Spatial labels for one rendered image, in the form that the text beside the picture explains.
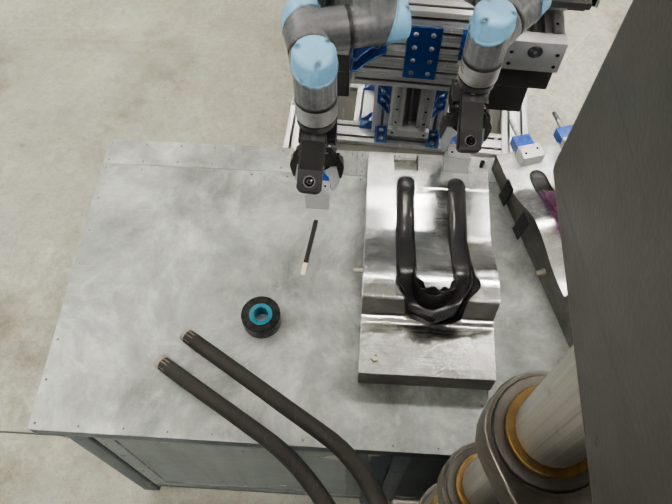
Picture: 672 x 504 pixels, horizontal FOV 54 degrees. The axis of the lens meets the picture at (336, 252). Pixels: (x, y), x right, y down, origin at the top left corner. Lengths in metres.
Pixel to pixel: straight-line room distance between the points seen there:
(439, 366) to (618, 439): 1.05
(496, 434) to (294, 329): 0.87
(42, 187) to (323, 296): 1.58
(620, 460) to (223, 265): 1.26
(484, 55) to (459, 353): 0.55
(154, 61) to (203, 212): 1.57
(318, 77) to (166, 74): 1.91
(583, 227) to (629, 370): 0.07
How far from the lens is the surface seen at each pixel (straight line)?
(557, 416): 0.47
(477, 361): 1.31
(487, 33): 1.21
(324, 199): 1.35
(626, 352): 0.25
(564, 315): 1.42
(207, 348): 1.33
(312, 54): 1.09
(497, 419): 0.56
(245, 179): 1.57
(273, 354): 1.36
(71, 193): 2.69
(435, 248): 1.36
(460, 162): 1.45
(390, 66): 1.85
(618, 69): 0.27
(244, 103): 2.79
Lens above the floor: 2.07
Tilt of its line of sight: 61 degrees down
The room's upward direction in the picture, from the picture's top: straight up
